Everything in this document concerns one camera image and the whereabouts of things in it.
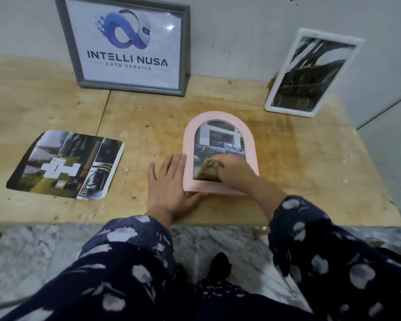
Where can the person's right hand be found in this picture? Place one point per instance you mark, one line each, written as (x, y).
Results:
(237, 173)

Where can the person's left hand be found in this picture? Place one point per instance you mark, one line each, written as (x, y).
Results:
(168, 193)

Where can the brown wiping cloth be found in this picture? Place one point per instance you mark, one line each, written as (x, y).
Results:
(207, 172)

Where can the pink arched photo frame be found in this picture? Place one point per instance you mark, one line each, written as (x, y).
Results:
(188, 157)

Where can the white picture frame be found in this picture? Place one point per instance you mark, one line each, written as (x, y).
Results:
(287, 111)

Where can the dark car photo print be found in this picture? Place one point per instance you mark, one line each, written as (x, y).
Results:
(87, 153)

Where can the grey framed Intelli Nusa sign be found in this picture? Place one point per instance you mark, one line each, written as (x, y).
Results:
(130, 88)

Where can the white logo print paper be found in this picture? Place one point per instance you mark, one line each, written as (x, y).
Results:
(167, 46)

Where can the person's left forearm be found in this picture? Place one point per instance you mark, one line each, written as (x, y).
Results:
(120, 264)

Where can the person's right forearm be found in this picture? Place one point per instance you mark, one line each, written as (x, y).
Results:
(337, 257)

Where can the person's dark clothing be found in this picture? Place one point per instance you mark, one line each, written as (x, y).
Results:
(220, 297)

